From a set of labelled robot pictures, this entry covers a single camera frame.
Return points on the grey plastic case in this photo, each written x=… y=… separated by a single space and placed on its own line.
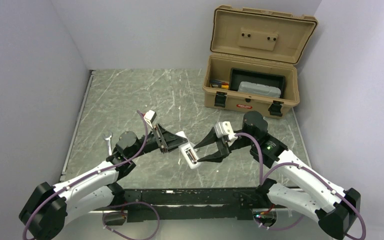
x=259 y=89

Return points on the silver wrench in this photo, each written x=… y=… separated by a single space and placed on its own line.
x=108 y=140

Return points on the black toolbox tray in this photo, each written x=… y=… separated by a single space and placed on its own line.
x=240 y=75

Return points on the white remote control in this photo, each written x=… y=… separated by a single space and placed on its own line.
x=184 y=147

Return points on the tan plastic toolbox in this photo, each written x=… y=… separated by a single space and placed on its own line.
x=257 y=40

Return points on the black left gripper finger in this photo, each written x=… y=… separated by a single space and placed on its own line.
x=174 y=142
x=169 y=136

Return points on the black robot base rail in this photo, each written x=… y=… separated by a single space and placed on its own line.
x=239 y=203

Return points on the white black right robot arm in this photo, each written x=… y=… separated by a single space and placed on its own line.
x=286 y=180

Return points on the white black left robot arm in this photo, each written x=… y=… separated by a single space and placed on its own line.
x=51 y=207

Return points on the screwdrivers in toolbox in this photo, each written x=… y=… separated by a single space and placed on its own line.
x=216 y=83

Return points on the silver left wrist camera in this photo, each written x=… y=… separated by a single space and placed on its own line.
x=149 y=118

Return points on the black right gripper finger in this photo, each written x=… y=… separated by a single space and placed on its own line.
x=210 y=138
x=216 y=157

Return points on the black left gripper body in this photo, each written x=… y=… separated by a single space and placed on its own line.
x=152 y=141

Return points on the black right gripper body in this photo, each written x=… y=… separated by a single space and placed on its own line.
x=223 y=146

